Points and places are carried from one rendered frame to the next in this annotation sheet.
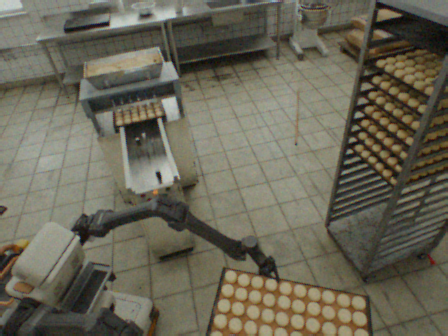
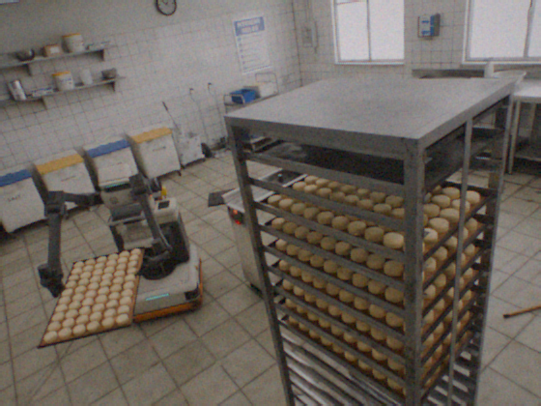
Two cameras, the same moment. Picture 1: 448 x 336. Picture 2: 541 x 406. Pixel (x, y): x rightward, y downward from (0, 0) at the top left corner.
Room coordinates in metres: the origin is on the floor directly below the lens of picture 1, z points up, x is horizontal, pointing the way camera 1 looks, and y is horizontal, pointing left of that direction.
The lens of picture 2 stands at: (0.69, -2.03, 2.08)
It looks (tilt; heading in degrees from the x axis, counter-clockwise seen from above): 27 degrees down; 68
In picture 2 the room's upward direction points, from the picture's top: 11 degrees counter-clockwise
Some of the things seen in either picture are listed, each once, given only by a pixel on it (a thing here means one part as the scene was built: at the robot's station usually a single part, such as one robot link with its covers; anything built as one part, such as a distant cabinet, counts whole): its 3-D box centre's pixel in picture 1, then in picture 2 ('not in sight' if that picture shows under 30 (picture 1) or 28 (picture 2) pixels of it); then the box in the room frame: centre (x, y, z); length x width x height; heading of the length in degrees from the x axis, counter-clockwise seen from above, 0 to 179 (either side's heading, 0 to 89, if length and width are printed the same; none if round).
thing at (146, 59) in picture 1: (125, 67); not in sight; (2.30, 0.64, 1.28); 0.54 x 0.27 x 0.06; 103
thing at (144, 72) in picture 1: (126, 70); not in sight; (2.30, 0.64, 1.25); 0.56 x 0.29 x 0.14; 103
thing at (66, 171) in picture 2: not in sight; (68, 184); (0.19, 3.86, 0.38); 0.64 x 0.54 x 0.77; 100
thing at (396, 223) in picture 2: not in sight; (318, 198); (1.20, -1.17, 1.59); 0.64 x 0.03 x 0.03; 105
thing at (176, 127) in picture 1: (146, 127); not in sight; (2.77, 0.74, 0.42); 1.28 x 0.72 x 0.84; 13
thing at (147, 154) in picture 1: (159, 191); (280, 231); (1.81, 0.53, 0.45); 0.70 x 0.34 x 0.90; 13
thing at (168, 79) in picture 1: (134, 98); not in sight; (2.30, 0.64, 1.01); 0.72 x 0.33 x 0.34; 103
